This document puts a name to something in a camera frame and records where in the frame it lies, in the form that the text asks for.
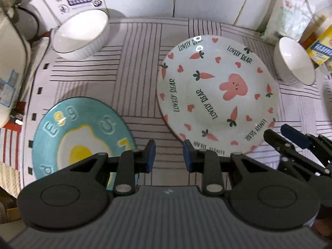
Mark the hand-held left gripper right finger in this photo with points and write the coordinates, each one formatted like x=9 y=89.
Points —
x=187 y=155

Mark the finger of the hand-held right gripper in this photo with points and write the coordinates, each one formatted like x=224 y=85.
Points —
x=293 y=134
x=275 y=138

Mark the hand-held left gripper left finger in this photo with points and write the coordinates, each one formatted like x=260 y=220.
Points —
x=150 y=155

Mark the white bunny carrot plate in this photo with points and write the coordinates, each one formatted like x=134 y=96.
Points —
x=217 y=90

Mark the blue fried egg plate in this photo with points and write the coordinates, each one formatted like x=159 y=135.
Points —
x=83 y=124

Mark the small white bowl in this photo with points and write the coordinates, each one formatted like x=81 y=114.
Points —
x=293 y=59

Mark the large white ribbed bowl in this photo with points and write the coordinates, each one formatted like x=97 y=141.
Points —
x=80 y=31

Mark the oil bottle yellow label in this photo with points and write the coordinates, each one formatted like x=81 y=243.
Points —
x=320 y=49

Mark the grey striped table mat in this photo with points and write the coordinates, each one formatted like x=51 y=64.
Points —
x=134 y=64

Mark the white plastic bag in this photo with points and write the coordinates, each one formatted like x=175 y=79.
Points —
x=285 y=18

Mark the red striped cloth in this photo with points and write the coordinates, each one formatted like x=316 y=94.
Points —
x=10 y=140

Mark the white rounded appliance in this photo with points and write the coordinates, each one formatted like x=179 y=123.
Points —
x=10 y=57

